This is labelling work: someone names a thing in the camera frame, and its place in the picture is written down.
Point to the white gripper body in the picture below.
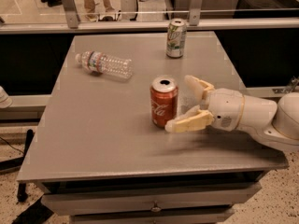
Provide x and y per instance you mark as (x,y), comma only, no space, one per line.
(224,108)

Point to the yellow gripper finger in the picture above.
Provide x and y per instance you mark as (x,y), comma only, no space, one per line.
(194,119)
(199,87)

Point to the red coke can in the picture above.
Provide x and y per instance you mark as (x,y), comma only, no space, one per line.
(163,99)

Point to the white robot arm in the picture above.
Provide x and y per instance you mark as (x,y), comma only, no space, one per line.
(270,123)

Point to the green white soda can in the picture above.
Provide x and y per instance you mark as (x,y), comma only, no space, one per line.
(176,36)

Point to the clear plastic water bottle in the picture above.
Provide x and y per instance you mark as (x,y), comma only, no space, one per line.
(102,63)

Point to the metal drawer knob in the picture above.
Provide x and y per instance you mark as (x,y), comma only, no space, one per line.
(155,208)

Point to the grey cabinet with drawers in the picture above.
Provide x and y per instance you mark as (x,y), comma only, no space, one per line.
(100,159)

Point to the white object at left edge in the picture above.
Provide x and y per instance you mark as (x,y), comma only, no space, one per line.
(5,100)

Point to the metal railing frame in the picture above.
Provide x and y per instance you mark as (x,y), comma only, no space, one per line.
(35,17)

